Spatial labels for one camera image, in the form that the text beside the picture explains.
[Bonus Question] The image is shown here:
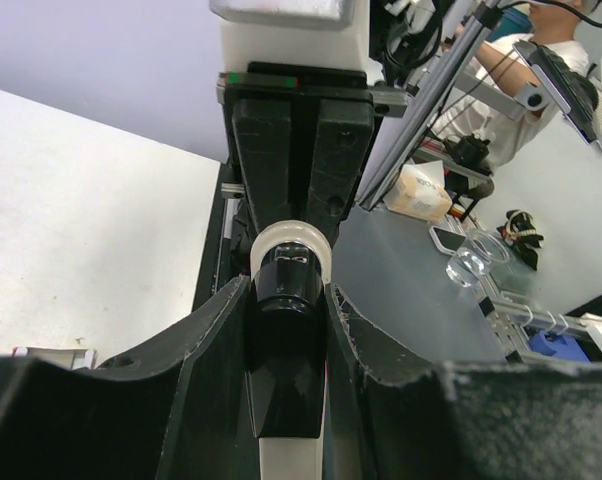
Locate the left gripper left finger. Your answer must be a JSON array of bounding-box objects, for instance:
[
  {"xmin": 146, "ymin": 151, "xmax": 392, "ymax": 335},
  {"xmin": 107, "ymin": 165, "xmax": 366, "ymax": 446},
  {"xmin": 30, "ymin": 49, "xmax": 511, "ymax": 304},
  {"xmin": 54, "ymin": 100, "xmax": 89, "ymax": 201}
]
[{"xmin": 98, "ymin": 276, "xmax": 254, "ymax": 479}]

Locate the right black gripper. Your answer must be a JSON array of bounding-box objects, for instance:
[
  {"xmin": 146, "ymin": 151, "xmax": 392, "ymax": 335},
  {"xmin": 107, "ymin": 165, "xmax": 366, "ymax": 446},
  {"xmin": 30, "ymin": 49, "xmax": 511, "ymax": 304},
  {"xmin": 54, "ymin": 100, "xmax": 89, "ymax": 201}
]
[{"xmin": 216, "ymin": 61, "xmax": 409, "ymax": 245}]

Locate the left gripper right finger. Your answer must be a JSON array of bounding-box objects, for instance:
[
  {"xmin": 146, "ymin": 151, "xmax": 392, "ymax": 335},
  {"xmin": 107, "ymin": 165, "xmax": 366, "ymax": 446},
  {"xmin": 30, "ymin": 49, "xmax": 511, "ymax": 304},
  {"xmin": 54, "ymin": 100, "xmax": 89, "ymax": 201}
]
[{"xmin": 326, "ymin": 284, "xmax": 445, "ymax": 479}]

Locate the large black beige stapler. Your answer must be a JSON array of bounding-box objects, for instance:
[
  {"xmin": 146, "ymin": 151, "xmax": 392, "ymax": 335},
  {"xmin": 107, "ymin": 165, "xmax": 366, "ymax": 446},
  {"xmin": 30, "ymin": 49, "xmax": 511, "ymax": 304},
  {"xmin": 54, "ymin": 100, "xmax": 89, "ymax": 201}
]
[{"xmin": 243, "ymin": 220, "xmax": 332, "ymax": 479}]

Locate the clear plastic cup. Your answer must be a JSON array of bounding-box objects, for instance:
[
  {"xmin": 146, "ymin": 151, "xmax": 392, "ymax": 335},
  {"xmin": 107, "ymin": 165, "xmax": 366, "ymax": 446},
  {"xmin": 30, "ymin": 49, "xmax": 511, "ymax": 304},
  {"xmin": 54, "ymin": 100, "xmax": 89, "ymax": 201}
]
[{"xmin": 446, "ymin": 247, "xmax": 491, "ymax": 288}]

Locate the white smartphone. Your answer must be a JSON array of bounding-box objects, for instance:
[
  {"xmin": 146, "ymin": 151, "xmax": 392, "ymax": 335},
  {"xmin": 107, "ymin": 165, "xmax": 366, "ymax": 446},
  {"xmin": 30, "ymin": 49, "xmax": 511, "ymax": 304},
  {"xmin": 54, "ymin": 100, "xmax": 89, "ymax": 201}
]
[{"xmin": 429, "ymin": 226, "xmax": 467, "ymax": 256}]

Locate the person in white shirt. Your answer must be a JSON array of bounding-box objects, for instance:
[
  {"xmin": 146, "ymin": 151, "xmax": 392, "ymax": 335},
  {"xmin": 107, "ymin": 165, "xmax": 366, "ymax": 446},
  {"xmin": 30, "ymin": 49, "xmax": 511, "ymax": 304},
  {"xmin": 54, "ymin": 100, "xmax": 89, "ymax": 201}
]
[{"xmin": 430, "ymin": 0, "xmax": 600, "ymax": 201}]

